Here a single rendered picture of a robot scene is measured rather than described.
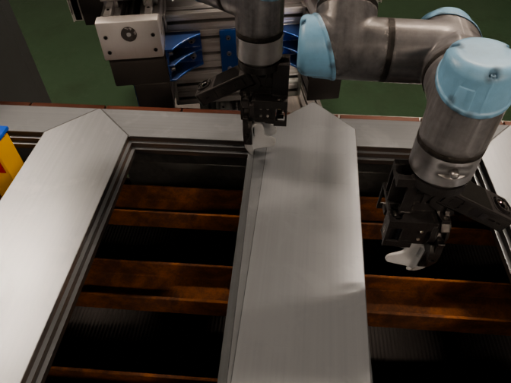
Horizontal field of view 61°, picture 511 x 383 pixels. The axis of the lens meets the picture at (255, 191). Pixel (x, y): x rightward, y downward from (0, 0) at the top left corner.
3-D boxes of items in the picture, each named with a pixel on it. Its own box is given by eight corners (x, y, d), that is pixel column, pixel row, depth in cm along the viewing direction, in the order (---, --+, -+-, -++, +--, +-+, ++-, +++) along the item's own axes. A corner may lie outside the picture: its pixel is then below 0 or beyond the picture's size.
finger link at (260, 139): (274, 165, 84) (276, 127, 78) (244, 163, 85) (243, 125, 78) (275, 154, 86) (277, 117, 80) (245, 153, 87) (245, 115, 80)
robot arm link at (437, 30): (390, -2, 54) (399, 42, 46) (484, 3, 53) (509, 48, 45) (378, 56, 60) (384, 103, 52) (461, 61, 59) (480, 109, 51)
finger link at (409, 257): (377, 264, 68) (390, 229, 62) (415, 267, 68) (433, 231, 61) (379, 282, 66) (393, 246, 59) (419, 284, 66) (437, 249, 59)
